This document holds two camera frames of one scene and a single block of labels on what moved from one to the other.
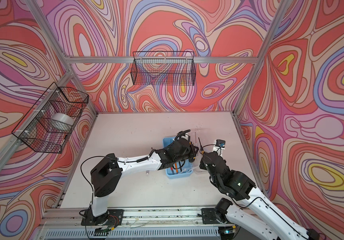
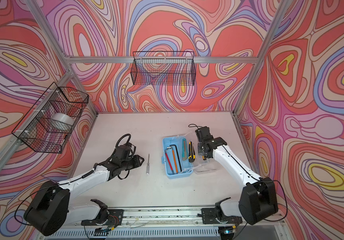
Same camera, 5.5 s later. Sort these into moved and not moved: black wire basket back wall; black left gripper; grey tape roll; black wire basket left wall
Moved: black left gripper
Not moved: grey tape roll; black wire basket back wall; black wire basket left wall
